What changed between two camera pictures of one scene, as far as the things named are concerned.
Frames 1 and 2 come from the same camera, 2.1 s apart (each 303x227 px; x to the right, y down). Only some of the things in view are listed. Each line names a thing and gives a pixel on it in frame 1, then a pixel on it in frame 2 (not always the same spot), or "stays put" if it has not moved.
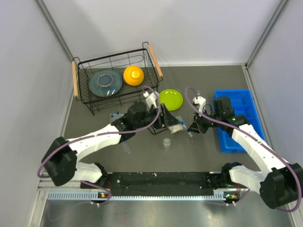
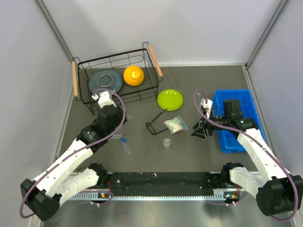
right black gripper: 194,127 → 200,132
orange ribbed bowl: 133,75 stays put
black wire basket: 116,80 stays put
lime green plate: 172,98 stays put
